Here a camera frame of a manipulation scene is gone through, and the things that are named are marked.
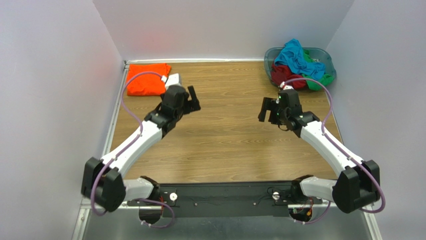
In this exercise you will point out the green t shirt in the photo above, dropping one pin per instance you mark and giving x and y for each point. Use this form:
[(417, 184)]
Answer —
[(318, 81)]

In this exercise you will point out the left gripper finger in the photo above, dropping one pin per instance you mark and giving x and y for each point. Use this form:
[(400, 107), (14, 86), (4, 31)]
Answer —
[(192, 106), (192, 93)]

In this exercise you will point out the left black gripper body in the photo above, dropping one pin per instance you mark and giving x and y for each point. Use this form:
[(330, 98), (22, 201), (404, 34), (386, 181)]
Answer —
[(189, 103)]

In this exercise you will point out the dark red t shirt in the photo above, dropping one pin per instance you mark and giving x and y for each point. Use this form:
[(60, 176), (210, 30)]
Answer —
[(282, 73)]

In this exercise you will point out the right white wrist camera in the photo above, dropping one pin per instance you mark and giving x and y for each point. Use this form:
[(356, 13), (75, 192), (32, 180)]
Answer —
[(285, 88)]

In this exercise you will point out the translucent blue plastic basket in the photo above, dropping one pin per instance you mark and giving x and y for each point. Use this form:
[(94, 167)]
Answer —
[(315, 53)]

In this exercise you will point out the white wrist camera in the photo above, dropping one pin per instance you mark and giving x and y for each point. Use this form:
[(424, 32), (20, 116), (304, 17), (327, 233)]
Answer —
[(285, 88), (171, 80)]

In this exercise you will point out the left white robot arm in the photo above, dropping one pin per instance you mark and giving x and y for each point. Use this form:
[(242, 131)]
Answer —
[(103, 179)]

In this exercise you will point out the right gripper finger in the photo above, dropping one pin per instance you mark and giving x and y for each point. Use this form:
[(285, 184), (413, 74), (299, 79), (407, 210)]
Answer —
[(262, 116), (269, 104)]

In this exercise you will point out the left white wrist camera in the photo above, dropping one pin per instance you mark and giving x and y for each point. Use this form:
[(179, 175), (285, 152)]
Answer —
[(171, 80)]

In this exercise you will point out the blue t shirt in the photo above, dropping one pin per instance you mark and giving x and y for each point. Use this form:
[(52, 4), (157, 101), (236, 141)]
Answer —
[(293, 56)]

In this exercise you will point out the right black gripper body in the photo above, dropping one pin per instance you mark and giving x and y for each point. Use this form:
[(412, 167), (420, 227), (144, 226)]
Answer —
[(269, 111)]

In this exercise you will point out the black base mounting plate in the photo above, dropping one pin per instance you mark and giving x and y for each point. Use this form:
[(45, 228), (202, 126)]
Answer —
[(202, 200)]

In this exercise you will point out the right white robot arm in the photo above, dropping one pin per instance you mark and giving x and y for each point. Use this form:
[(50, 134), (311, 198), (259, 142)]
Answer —
[(358, 180)]

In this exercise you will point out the orange t shirt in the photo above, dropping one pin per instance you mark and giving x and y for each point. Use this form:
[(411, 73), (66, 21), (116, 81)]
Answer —
[(147, 84)]

